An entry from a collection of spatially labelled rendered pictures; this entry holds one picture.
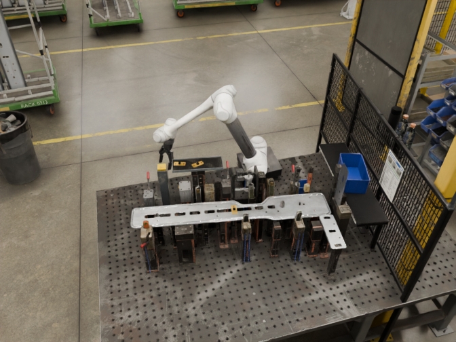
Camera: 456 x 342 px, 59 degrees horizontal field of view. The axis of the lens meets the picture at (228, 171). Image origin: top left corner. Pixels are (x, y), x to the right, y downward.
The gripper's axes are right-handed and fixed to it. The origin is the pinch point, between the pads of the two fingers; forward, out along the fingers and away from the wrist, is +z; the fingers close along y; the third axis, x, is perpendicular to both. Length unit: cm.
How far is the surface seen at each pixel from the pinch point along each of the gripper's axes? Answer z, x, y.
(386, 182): -52, -70, -151
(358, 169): -41, -93, -118
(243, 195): -11, -16, -78
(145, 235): 3, 61, -74
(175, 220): 1, 36, -70
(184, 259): 28, 32, -82
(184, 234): 1, 40, -86
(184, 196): -9, 23, -59
